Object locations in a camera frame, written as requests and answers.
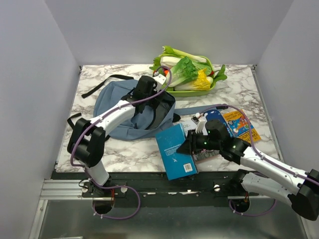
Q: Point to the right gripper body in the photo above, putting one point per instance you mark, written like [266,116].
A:
[199,141]

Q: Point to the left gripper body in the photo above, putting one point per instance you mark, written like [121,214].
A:
[153,102]

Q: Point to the blue student backpack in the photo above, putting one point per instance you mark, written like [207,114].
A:
[146,125]

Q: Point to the teal blue book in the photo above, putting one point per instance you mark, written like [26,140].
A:
[176,165]

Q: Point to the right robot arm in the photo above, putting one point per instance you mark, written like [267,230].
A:
[295,187]

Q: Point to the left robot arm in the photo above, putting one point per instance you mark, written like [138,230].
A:
[87,141]

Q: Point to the green vegetable tray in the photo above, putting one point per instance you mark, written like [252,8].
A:
[199,66]

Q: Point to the blue dinosaur pencil case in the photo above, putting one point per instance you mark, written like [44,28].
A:
[213,114]

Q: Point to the green napa cabbage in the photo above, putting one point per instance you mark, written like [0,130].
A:
[183,72]

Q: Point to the orange blue children's book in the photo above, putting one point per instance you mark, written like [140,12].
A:
[238,125]

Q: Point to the yellow napa cabbage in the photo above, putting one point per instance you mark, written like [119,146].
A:
[202,83]

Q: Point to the celery stalk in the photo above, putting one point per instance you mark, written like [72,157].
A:
[169,51]

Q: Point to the spinach bunch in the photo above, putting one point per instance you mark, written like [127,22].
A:
[220,76]

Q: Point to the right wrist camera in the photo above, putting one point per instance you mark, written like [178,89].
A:
[200,121]

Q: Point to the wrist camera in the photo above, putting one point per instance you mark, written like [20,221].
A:
[200,121]
[160,79]

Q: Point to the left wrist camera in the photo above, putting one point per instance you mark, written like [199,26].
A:
[160,79]

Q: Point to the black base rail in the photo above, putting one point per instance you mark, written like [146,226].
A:
[154,190]

